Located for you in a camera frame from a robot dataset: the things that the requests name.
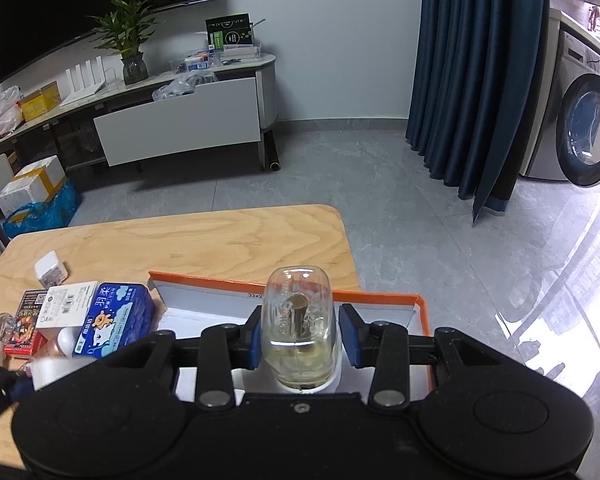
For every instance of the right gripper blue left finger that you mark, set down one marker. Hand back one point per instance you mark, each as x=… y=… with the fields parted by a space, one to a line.
x=253 y=338

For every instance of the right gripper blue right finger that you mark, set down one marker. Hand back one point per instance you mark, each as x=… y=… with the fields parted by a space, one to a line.
x=352 y=334

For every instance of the clear glass liquid bottle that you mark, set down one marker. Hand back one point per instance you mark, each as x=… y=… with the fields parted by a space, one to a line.
x=300 y=339

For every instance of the white cube charger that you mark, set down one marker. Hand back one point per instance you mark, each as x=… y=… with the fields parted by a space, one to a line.
x=50 y=270

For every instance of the white plug-in vaporizer device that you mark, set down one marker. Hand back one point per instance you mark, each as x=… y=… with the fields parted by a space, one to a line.
x=45 y=371

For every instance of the red and blue card box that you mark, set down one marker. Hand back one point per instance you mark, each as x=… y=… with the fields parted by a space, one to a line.
x=24 y=339

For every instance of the copper tube white cap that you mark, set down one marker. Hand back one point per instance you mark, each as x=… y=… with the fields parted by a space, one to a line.
x=61 y=345

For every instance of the orange rimmed white tray box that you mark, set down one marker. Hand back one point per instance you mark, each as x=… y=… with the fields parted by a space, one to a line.
x=192 y=304

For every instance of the blue tin box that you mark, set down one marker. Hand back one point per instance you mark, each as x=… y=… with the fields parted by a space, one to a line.
x=119 y=315

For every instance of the white labelled carton box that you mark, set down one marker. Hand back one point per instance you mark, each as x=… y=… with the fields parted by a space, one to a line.
x=66 y=306

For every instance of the white tv cabinet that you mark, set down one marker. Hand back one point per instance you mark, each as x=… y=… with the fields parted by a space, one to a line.
x=239 y=107

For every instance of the blue plastic bag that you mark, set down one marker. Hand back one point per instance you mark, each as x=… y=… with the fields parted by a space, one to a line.
x=57 y=213

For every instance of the white yellow-taped carton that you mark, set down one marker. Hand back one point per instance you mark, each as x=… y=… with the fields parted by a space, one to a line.
x=37 y=182

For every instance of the white router with antennas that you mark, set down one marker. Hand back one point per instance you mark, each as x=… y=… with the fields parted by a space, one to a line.
x=84 y=80

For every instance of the black green display card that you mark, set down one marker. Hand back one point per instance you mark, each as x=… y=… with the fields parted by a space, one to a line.
x=229 y=31

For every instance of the silver washing machine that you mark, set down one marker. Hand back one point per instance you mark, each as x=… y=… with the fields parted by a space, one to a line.
x=564 y=143

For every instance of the dark blue curtain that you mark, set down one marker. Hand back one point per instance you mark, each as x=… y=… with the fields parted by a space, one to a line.
x=476 y=85

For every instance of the yellow cardboard box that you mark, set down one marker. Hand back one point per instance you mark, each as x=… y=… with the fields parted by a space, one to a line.
x=39 y=102

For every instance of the potted green plant glass vase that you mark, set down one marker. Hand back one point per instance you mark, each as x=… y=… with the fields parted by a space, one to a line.
x=123 y=29

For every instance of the white plastic bag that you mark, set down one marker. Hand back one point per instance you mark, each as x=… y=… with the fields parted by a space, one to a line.
x=10 y=112

